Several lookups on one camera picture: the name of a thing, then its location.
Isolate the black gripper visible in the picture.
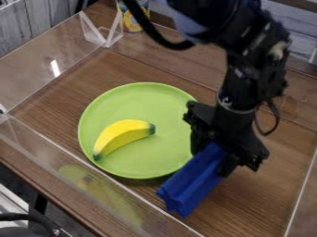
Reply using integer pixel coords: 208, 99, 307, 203
184, 101, 270, 178

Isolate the blue plastic block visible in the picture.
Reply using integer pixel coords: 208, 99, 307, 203
158, 143, 226, 218

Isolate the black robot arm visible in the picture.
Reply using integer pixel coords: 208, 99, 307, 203
166, 0, 292, 177

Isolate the green round plate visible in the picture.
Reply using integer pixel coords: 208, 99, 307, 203
78, 82, 194, 180

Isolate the yellow toy banana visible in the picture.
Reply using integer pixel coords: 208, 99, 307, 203
93, 119, 157, 160

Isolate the yellow labelled tin can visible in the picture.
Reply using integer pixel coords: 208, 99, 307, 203
117, 0, 150, 33

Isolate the black cable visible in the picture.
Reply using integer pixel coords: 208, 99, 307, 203
122, 0, 197, 52

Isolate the clear acrylic enclosure wall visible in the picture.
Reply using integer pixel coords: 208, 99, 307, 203
0, 3, 317, 237

